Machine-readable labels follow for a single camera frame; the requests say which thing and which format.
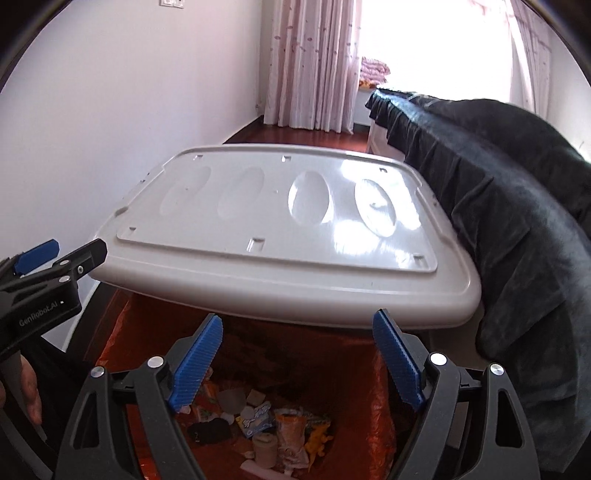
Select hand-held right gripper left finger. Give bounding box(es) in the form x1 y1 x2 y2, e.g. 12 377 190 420
54 313 225 480

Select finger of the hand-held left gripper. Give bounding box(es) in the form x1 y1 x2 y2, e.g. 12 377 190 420
18 239 108 284
0 239 60 278

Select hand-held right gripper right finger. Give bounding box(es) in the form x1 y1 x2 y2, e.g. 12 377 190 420
372 308 541 480

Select red white wrapper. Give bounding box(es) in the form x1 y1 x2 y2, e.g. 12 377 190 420
191 381 219 418

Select grey paper scrap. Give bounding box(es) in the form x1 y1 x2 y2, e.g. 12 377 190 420
217 388 245 414

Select bin with orange bag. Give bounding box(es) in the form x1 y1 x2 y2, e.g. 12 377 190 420
65 281 439 480

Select black cloth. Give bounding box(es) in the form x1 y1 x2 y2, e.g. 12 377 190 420
187 418 234 446

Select light blue packet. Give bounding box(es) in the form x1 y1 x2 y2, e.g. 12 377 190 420
235 401 274 439

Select yellow toy figure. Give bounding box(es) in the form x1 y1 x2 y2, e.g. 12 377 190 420
305 422 334 462

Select orange snack bag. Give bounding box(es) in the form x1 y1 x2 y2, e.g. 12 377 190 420
274 408 324 472

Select white paper tube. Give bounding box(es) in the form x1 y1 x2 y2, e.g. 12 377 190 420
242 462 278 480

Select person's left hand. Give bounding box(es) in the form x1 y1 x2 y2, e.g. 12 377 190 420
0 354 43 425

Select white plastic storage bin lid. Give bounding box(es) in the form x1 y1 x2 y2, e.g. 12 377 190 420
88 144 483 370

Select dark bed blanket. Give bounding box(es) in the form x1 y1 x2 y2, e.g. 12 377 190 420
365 88 591 472

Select folded pink blankets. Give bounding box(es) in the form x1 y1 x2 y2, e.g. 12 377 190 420
360 56 391 84

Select pink patterned curtain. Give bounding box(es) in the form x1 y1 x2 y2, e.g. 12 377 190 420
263 0 363 134

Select sheer pink curtain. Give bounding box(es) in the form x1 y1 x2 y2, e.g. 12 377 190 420
505 0 555 121

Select white bed frame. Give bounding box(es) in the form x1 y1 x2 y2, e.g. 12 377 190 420
367 122 407 162

